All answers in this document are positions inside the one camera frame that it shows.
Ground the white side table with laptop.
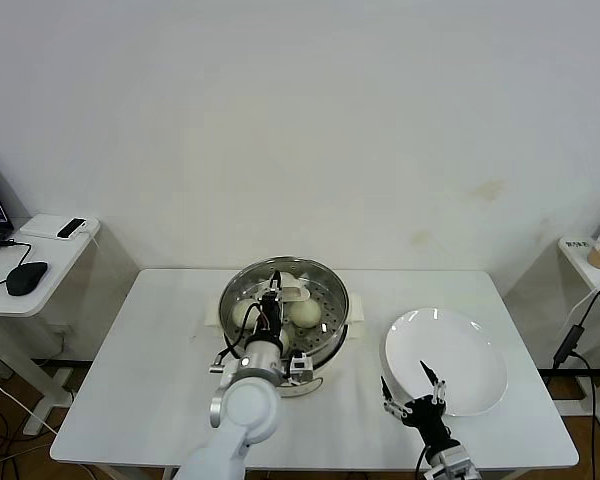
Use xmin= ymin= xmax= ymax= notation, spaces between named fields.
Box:
xmin=0 ymin=212 xmax=141 ymax=436

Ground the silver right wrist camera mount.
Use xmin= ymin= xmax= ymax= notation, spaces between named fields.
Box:
xmin=437 ymin=446 xmax=481 ymax=480

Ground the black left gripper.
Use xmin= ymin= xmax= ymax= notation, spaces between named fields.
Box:
xmin=256 ymin=269 xmax=286 ymax=342

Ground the black computer mouse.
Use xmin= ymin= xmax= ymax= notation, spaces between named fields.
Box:
xmin=6 ymin=260 xmax=49 ymax=295

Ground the stainless steel steamer basket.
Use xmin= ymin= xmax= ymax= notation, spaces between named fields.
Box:
xmin=205 ymin=255 xmax=367 ymax=369

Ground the white round plate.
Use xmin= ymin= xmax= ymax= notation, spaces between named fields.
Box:
xmin=379 ymin=307 xmax=509 ymax=417

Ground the black phone with white rim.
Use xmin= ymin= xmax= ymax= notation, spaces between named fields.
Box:
xmin=56 ymin=216 xmax=89 ymax=238

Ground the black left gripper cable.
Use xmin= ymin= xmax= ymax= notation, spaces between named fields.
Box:
xmin=218 ymin=299 xmax=262 ymax=362

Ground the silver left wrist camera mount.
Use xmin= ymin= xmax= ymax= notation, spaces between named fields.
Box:
xmin=287 ymin=352 xmax=315 ymax=387

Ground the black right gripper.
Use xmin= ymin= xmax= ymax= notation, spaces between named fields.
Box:
xmin=379 ymin=359 xmax=455 ymax=449

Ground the black power adapter with cable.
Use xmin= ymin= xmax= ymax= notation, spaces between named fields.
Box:
xmin=552 ymin=280 xmax=600 ymax=480

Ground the black mouse cable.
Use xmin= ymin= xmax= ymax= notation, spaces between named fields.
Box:
xmin=0 ymin=238 xmax=34 ymax=266

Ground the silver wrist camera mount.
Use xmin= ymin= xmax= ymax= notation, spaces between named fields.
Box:
xmin=437 ymin=446 xmax=481 ymax=480
xmin=287 ymin=352 xmax=315 ymax=387

